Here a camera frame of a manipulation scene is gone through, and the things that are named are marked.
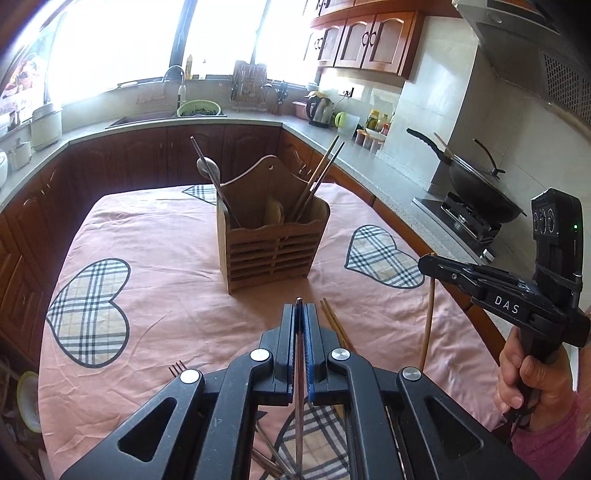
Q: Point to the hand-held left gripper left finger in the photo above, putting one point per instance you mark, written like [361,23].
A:
[288,364]

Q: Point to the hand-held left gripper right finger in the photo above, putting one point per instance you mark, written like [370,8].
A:
[311,364]

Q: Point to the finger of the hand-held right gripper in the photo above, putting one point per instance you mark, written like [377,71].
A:
[455,277]

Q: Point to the metal chopstick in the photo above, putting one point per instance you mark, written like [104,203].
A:
[277,458]
[265,467]
[300,415]

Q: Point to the light wooden chopstick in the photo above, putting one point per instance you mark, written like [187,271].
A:
[324,161]
[333,323]
[427,323]
[326,175]

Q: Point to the wooden utensil holder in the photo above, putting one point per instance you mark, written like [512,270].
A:
[272,258]

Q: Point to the steel spoon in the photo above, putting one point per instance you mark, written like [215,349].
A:
[212,165]

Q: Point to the metal spoon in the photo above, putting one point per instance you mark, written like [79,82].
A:
[197,147]

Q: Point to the person's right forearm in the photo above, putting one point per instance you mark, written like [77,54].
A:
[554,450]

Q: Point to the person's right hand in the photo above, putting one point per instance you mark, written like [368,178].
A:
[549,392]

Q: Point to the dark patterned wooden chopstick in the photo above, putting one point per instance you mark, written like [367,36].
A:
[340,323]

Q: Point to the black gas stove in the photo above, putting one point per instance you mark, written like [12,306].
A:
[466,221]

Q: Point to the black wok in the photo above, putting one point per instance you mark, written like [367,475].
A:
[480,194]

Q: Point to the steel fork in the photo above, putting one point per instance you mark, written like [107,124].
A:
[179,370]

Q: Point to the glass wok lid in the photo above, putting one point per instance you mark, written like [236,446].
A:
[485,170]

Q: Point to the pink plaid-heart tablecloth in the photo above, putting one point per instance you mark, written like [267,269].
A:
[161,300]

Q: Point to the seasoning jar set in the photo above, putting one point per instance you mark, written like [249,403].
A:
[370,140]

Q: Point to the glass pickle jar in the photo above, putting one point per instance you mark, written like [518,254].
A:
[372,120]

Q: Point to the clear plastic jug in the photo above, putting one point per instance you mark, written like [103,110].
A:
[352,123]

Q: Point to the green cup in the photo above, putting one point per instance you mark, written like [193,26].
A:
[340,120]

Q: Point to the grey kitchen countertop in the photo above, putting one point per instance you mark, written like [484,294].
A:
[300,134]

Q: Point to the steel electric kettle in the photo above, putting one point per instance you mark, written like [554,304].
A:
[321,110]

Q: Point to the pink cup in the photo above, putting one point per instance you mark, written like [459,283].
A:
[300,110]

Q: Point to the steel range hood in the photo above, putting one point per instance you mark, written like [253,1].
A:
[531,46]

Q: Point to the hanging dark kitchen tools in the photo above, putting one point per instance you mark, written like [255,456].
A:
[280,97]

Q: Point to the pale plastic stool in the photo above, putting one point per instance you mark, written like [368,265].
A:
[28,404]

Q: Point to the green colander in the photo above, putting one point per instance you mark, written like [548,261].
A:
[198,109]

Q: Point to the dish rack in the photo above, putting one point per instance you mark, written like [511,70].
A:
[251,85]

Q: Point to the kitchen sink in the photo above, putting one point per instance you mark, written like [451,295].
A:
[143,120]

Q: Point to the chrome faucet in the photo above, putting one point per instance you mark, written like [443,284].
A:
[180,92]

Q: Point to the yellow bottle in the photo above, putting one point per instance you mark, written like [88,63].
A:
[189,68]

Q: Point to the white electric cooker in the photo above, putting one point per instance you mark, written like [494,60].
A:
[46,127]

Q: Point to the small white pot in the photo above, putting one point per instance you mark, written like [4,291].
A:
[21,154]

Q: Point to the white red rice cooker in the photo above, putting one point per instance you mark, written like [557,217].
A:
[3,168]

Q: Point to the large kitchen window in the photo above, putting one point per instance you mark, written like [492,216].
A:
[115,41]

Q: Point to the black wall plug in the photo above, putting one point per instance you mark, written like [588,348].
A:
[348,92]

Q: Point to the wooden wall cabinets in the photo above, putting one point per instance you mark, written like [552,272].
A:
[364,41]

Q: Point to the tropical fruit wall poster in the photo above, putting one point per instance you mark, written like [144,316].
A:
[23,74]

